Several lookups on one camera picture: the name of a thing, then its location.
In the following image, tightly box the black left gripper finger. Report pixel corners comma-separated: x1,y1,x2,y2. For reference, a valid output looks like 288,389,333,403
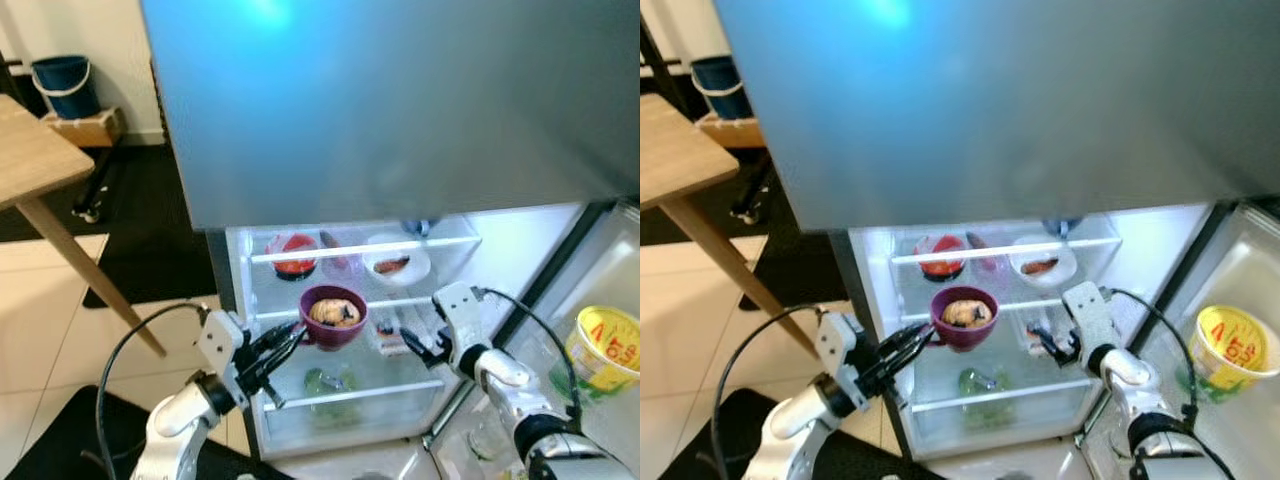
884,322,937,351
887,335,937,375
262,320,307,349
265,333,307,373

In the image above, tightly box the brown bun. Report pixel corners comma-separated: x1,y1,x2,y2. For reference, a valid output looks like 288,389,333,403
309,298,361,329
942,300,993,329

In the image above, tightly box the purple bowl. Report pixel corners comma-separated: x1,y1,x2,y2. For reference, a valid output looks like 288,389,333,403
930,286,999,353
299,285,369,351

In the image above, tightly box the yellow green noodle cup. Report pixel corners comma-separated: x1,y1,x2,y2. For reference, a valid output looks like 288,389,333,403
1190,305,1269,391
565,305,641,391

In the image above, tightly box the glass fridge shelf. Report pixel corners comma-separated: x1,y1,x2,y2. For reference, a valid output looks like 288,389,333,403
905,380,1086,413
255,295,451,321
897,298,1086,323
890,238,1123,266
262,380,446,411
248,237,481,263

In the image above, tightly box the grey fridge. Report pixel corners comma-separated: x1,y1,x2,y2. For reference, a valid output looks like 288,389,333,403
712,0,1280,480
140,0,641,480

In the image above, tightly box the green vegetable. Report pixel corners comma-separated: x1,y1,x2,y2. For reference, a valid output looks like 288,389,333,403
303,368,361,401
958,368,1011,401

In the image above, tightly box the white bowl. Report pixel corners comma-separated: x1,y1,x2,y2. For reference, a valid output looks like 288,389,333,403
362,233,433,288
1010,235,1079,289

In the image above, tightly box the red bowl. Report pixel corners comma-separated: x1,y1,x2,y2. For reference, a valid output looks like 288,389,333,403
913,235,969,281
266,233,319,279

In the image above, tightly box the wooden box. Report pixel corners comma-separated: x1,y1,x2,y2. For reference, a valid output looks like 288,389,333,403
697,110,771,149
42,107,128,149

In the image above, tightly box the light wooden table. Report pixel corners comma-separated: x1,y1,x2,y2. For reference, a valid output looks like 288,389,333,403
640,93,821,358
0,95,169,358

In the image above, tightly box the blue bucket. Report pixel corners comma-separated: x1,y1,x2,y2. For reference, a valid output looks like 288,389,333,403
690,55,746,121
32,55,101,121

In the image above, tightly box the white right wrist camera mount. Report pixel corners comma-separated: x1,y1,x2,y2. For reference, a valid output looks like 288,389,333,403
432,282,491,351
1062,282,1119,351

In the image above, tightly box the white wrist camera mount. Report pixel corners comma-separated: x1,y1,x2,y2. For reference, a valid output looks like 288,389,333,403
432,282,491,351
815,312,863,379
195,308,246,376
1062,282,1119,351

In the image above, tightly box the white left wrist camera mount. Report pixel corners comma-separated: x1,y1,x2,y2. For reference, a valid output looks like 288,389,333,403
195,308,246,376
815,312,863,379

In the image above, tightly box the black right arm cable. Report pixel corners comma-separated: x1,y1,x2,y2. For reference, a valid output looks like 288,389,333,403
480,288,586,431
1110,288,1201,431

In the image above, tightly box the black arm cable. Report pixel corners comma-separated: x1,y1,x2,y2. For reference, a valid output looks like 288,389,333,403
712,305,831,480
1110,288,1201,431
95,303,211,480
480,288,586,431

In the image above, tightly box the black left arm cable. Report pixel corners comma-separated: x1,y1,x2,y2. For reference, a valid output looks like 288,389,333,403
95,303,211,480
712,305,831,480

